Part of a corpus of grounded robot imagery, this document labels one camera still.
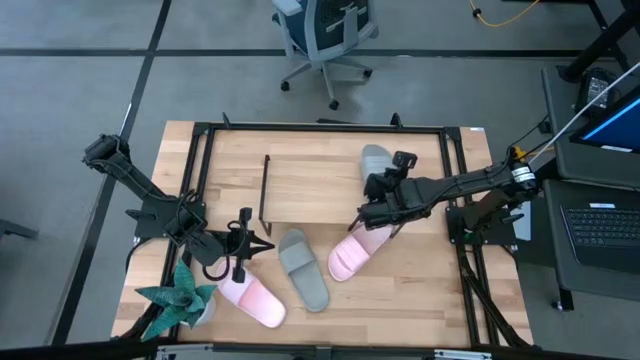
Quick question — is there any grey computer desk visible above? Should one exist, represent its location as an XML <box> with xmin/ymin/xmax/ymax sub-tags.
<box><xmin>541</xmin><ymin>64</ymin><xmax>640</xmax><ymax>312</ymax></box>

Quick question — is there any wooden shelf black metal frame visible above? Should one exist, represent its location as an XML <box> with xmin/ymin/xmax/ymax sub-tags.
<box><xmin>258</xmin><ymin>153</ymin><xmax>445</xmax><ymax>237</ymax></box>

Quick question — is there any black aluminium rig frame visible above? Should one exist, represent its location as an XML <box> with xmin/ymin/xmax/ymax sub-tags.
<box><xmin>112</xmin><ymin>112</ymin><xmax>535</xmax><ymax>351</ymax></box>

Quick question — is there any black laptop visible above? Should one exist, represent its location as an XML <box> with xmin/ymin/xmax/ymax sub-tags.
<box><xmin>559</xmin><ymin>201</ymin><xmax>640</xmax><ymax>275</ymax></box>

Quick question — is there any green plant in white pot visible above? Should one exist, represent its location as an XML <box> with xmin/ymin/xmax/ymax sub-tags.
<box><xmin>133</xmin><ymin>257</ymin><xmax>219</xmax><ymax>342</ymax></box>

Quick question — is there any black power brick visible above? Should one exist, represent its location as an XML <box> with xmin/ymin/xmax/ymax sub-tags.
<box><xmin>574</xmin><ymin>67</ymin><xmax>621</xmax><ymax>114</ymax></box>

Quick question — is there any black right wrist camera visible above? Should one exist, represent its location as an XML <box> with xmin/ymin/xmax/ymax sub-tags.
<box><xmin>391</xmin><ymin>150</ymin><xmax>419</xmax><ymax>172</ymax></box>

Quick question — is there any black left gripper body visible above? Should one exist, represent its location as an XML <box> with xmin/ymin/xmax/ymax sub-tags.
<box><xmin>219</xmin><ymin>207</ymin><xmax>253</xmax><ymax>284</ymax></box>

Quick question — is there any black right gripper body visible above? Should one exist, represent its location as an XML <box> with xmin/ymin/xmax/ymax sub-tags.
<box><xmin>357</xmin><ymin>169</ymin><xmax>434</xmax><ymax>230</ymax></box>

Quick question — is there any white cable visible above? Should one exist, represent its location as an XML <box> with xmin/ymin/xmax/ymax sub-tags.
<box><xmin>528</xmin><ymin>59</ymin><xmax>640</xmax><ymax>166</ymax></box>

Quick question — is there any yellow cable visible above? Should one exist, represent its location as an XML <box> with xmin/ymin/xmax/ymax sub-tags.
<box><xmin>468</xmin><ymin>0</ymin><xmax>542</xmax><ymax>29</ymax></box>

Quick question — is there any pink slide sandal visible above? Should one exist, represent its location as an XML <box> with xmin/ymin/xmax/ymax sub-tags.
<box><xmin>327</xmin><ymin>222</ymin><xmax>397</xmax><ymax>284</ymax></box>
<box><xmin>213</xmin><ymin>257</ymin><xmax>288</xmax><ymax>330</ymax></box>

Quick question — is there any grey slide sandal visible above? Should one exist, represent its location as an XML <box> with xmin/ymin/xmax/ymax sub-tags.
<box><xmin>277</xmin><ymin>228</ymin><xmax>331</xmax><ymax>314</ymax></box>
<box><xmin>359</xmin><ymin>143</ymin><xmax>396</xmax><ymax>184</ymax></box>

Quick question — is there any grey mesh office chair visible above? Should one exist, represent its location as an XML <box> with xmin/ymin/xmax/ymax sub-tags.
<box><xmin>271</xmin><ymin>0</ymin><xmax>380</xmax><ymax>111</ymax></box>

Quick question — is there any black computer monitor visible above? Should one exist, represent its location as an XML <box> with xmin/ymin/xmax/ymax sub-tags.
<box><xmin>569</xmin><ymin>84</ymin><xmax>640</xmax><ymax>154</ymax></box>

